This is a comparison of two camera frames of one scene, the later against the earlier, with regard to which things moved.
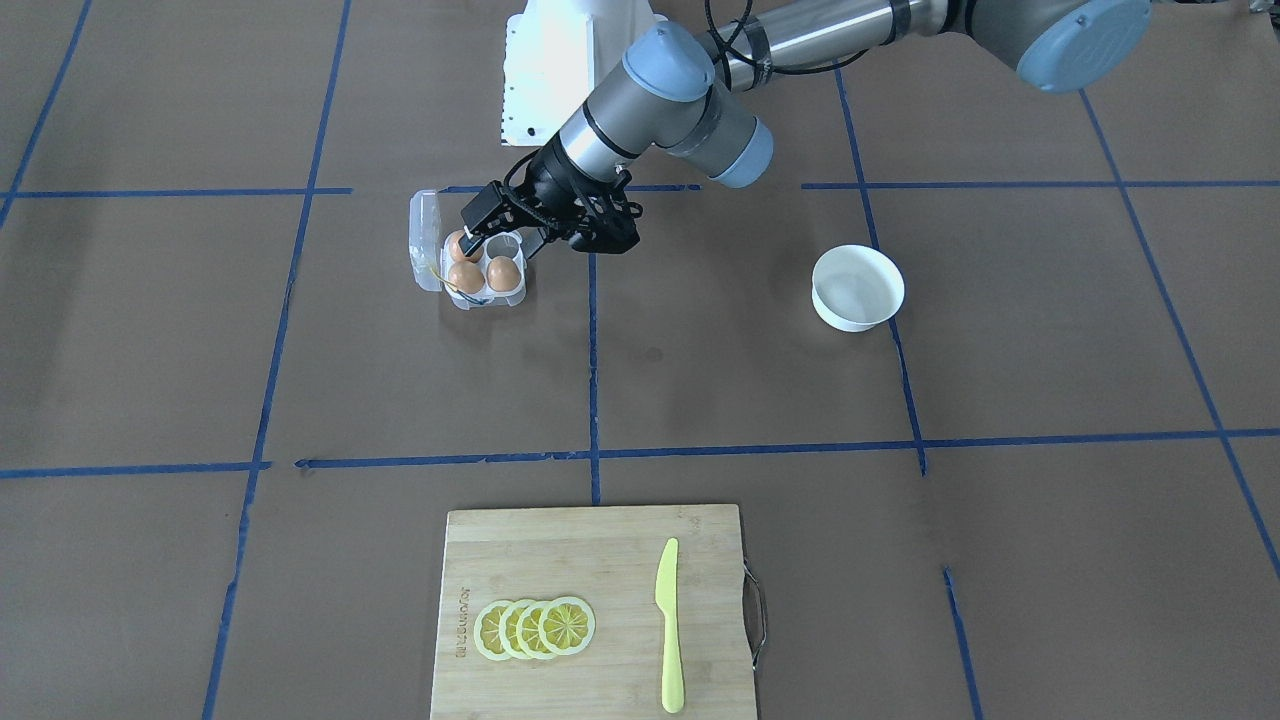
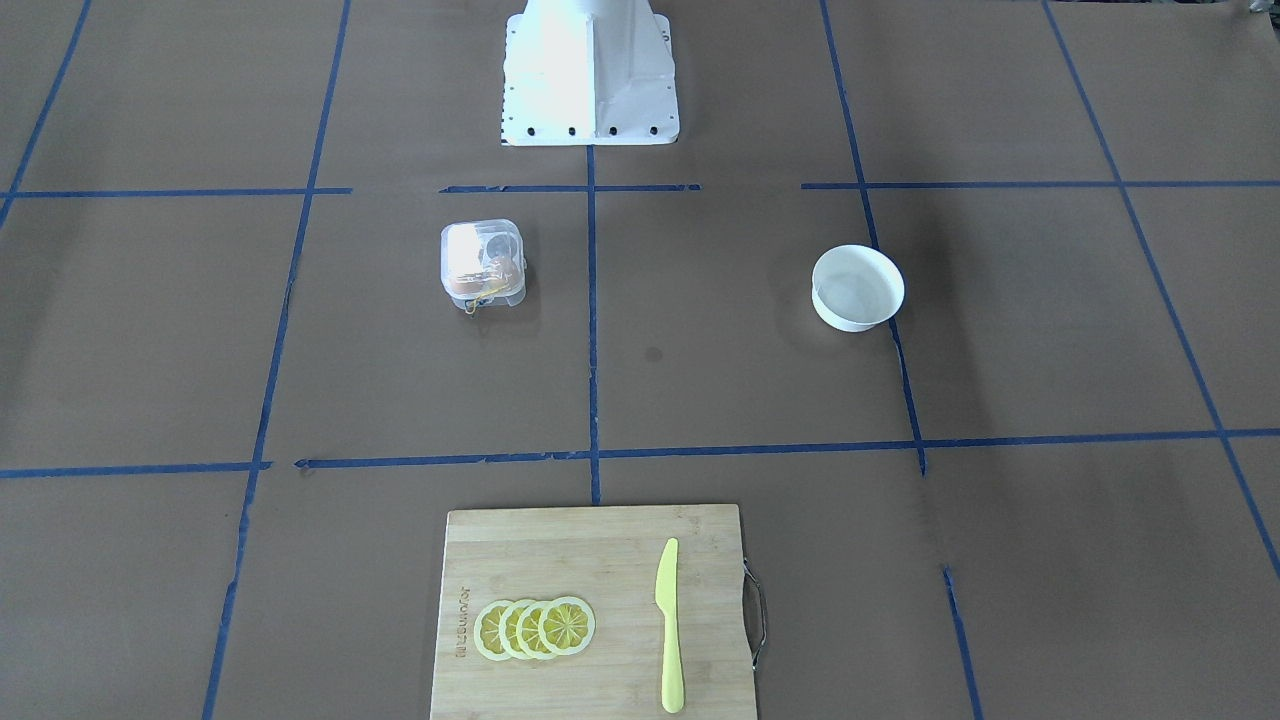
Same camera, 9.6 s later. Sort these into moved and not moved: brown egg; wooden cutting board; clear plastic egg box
Moved: clear plastic egg box
Not moved: brown egg; wooden cutting board
